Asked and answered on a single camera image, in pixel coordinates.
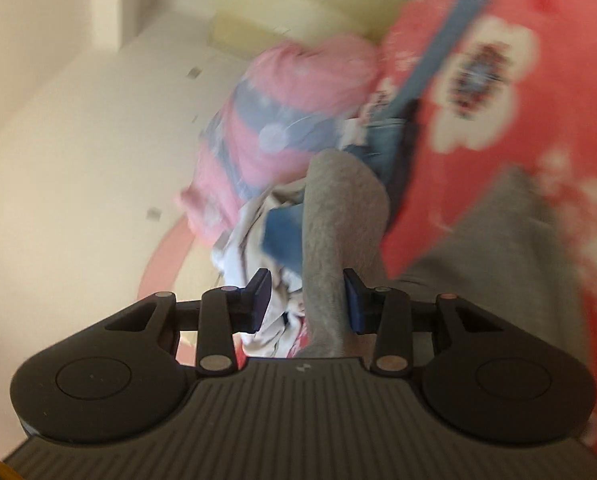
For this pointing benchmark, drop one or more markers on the grey wall socket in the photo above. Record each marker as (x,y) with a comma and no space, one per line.
(194,71)
(154,213)

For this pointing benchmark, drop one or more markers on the cream wardrobe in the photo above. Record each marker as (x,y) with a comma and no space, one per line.
(288,10)

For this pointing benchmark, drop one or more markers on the dark grey garment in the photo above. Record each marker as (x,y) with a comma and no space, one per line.
(406,150)

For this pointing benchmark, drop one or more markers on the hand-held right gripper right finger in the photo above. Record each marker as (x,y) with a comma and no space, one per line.
(353,305)

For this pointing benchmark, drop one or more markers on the pink bed headboard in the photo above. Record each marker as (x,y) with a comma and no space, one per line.
(163,260)

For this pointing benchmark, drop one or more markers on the fuzzy white sweater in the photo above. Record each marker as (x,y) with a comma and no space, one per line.
(273,340)

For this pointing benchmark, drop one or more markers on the grey sweatshirt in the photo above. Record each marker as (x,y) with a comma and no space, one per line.
(343,220)

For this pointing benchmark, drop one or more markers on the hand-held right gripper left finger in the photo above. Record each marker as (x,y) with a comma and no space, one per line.
(261,302)

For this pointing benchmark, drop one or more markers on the pink floral quilt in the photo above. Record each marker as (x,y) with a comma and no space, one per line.
(288,85)

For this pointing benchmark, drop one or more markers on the blue jeans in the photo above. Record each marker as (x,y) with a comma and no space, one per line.
(428,60)

